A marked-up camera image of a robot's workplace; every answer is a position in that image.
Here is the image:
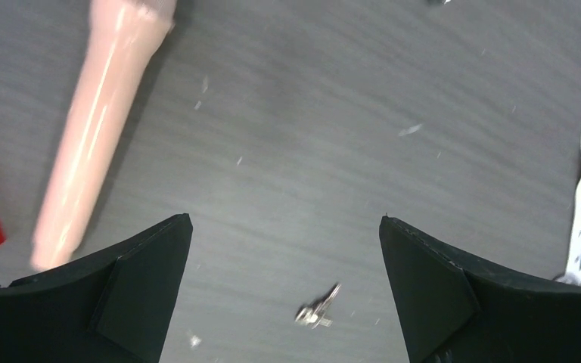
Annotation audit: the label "beige toy microphone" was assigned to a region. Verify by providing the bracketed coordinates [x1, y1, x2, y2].
[30, 0, 176, 271]

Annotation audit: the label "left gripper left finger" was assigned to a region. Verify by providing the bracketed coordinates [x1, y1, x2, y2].
[0, 214, 193, 362]

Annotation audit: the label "small silver keys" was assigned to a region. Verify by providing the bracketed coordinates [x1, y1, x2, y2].
[294, 282, 341, 329]

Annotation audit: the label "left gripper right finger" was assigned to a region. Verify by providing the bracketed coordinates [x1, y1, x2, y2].
[379, 216, 581, 362]

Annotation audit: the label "green cable bike lock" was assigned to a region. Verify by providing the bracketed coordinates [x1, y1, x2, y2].
[427, 0, 452, 6]

